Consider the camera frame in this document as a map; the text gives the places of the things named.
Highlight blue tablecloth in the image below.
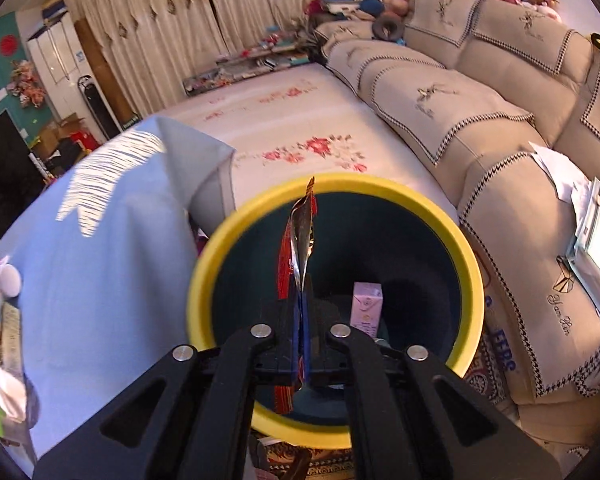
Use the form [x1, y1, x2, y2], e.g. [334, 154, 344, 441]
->
[0, 115, 237, 478]

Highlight open cardboard boxes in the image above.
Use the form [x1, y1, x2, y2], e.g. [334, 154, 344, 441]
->
[32, 114, 101, 162]

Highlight large black television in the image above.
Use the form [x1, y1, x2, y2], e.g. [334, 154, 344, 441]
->
[0, 110, 46, 243]

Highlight red silver snack wrapper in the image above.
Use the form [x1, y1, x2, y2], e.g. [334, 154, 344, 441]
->
[275, 176, 320, 413]

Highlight beige floral mat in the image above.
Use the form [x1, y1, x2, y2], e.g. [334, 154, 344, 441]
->
[155, 62, 461, 221]

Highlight black tower fan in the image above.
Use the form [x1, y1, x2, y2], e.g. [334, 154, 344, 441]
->
[77, 75, 121, 141]

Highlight purple drink carton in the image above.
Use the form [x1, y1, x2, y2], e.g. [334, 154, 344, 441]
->
[349, 282, 384, 340]

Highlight cream patterned curtains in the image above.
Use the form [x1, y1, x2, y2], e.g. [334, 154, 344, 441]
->
[62, 0, 366, 126]

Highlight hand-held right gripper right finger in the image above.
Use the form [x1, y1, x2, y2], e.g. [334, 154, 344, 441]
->
[304, 296, 563, 480]

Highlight beige covered sofa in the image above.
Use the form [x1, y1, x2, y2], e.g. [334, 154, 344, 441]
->
[312, 0, 600, 461]

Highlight boxes atop air conditioner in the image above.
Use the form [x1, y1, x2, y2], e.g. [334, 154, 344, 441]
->
[42, 0, 72, 22]

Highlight white crumpled paper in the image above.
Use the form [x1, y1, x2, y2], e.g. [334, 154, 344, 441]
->
[0, 350, 28, 423]

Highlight grey neck pillow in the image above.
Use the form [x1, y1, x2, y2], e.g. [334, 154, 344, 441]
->
[372, 14, 406, 41]

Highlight white standing air conditioner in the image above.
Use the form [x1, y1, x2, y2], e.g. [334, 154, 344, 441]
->
[27, 16, 88, 95]

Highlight brown tall board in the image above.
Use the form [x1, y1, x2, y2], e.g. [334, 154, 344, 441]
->
[75, 19, 138, 128]

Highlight pile of white papers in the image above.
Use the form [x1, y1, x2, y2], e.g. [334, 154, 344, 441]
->
[527, 140, 600, 331]

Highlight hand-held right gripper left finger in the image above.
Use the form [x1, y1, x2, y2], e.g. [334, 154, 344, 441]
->
[32, 284, 304, 480]

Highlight artificial flower decoration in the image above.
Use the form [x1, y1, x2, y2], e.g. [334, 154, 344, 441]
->
[10, 60, 48, 108]

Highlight cluttered low glass table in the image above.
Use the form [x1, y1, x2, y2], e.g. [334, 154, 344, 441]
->
[182, 42, 311, 96]

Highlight yellow rimmed green bin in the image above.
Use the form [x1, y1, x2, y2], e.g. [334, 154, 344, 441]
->
[186, 172, 485, 451]

